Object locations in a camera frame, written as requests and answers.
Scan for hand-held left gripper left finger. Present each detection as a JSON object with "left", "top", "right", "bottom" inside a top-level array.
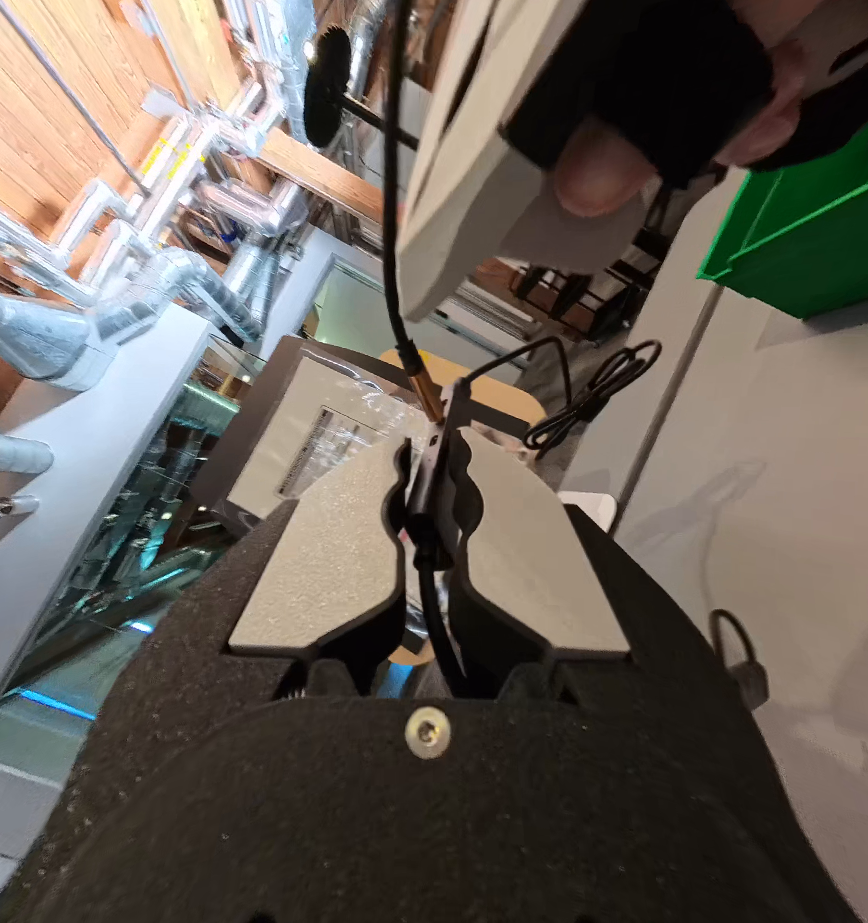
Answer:
[{"left": 226, "top": 436, "right": 415, "bottom": 657}]

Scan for black round spiky disc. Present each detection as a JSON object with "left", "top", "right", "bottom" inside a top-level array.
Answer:
[{"left": 303, "top": 25, "right": 421, "bottom": 152}]

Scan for grey metal usb hub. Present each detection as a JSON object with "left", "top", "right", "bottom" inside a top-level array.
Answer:
[{"left": 404, "top": 378, "right": 472, "bottom": 571}]

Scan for tan wooden board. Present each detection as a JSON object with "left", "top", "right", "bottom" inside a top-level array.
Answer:
[{"left": 378, "top": 349, "right": 547, "bottom": 437}]

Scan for glass partition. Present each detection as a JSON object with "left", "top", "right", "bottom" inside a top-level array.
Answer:
[{"left": 1, "top": 335, "right": 276, "bottom": 729}]

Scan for dark box with white label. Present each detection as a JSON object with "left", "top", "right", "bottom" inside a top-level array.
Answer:
[{"left": 189, "top": 335, "right": 424, "bottom": 538}]

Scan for green plastic bin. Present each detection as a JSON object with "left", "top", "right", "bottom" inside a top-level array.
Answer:
[{"left": 695, "top": 108, "right": 868, "bottom": 323}]

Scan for black looped cable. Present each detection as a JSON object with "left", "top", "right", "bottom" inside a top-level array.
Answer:
[{"left": 708, "top": 609, "right": 771, "bottom": 711}]

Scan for person's right hand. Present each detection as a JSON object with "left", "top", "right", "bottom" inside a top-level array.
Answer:
[{"left": 553, "top": 0, "right": 868, "bottom": 217}]

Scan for silver insulated ceiling pipes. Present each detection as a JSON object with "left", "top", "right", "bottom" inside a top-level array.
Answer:
[{"left": 0, "top": 0, "right": 399, "bottom": 394}]

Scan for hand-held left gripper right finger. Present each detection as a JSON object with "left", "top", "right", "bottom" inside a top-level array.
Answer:
[{"left": 448, "top": 427, "right": 631, "bottom": 661}]

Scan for thin black coiled cable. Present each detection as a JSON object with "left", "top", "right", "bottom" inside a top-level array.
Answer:
[{"left": 469, "top": 337, "right": 663, "bottom": 460}]

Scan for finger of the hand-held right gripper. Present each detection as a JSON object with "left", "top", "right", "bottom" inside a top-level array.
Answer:
[
  {"left": 404, "top": 0, "right": 586, "bottom": 323},
  {"left": 397, "top": 0, "right": 494, "bottom": 318}
]

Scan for black usb-c cable gold plug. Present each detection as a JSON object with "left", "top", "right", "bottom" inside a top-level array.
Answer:
[{"left": 381, "top": 0, "right": 446, "bottom": 425}]

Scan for thick black hub cable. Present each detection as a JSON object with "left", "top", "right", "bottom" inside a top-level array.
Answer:
[{"left": 414, "top": 548, "right": 471, "bottom": 699}]

